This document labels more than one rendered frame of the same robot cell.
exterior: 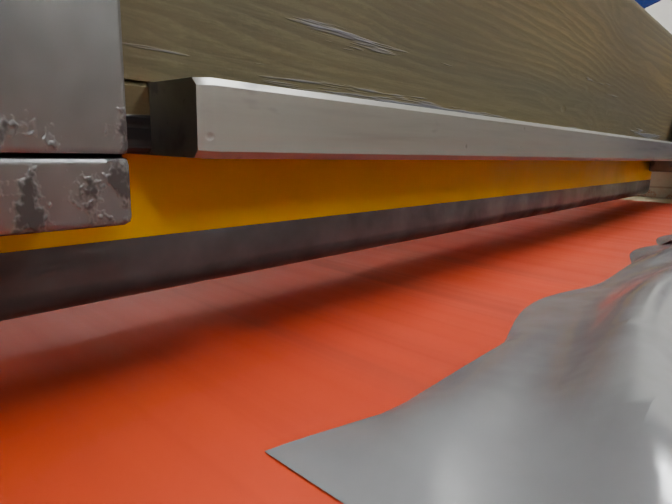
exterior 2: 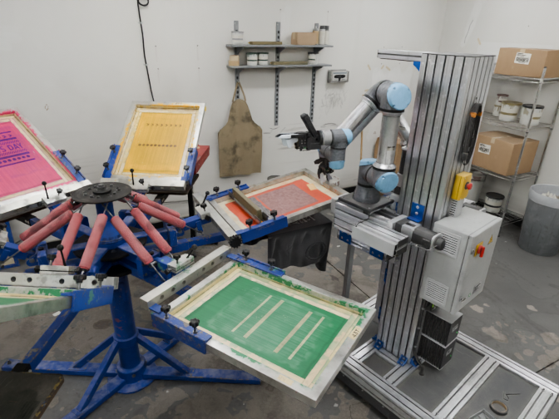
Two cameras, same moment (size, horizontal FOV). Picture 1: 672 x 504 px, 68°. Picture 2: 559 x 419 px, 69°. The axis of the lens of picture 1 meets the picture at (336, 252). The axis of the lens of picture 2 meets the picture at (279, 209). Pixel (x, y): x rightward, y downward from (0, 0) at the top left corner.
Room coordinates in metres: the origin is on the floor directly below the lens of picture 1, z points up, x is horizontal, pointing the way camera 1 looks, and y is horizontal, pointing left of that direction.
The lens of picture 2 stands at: (-0.84, 2.07, 2.13)
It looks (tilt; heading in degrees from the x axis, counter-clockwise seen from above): 24 degrees down; 291
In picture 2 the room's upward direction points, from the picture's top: 2 degrees clockwise
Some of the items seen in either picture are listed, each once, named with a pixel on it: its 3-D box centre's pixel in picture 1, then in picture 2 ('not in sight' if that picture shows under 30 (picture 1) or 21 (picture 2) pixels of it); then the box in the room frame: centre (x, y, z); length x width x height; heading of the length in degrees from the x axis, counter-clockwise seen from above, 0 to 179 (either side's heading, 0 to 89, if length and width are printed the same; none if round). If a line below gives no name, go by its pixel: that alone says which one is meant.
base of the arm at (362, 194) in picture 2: not in sight; (367, 189); (-0.53, -0.07, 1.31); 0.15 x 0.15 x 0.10
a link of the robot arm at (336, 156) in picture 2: not in sight; (335, 156); (-0.40, 0.18, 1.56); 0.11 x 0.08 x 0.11; 129
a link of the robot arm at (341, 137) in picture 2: not in sight; (339, 137); (-0.41, 0.20, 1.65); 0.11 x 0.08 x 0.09; 39
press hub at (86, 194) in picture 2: not in sight; (118, 290); (0.76, 0.56, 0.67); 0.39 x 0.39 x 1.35
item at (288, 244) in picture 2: not in sight; (296, 248); (-0.11, -0.17, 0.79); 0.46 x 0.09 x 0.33; 49
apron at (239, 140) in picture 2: not in sight; (240, 130); (1.20, -1.93, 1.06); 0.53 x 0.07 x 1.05; 49
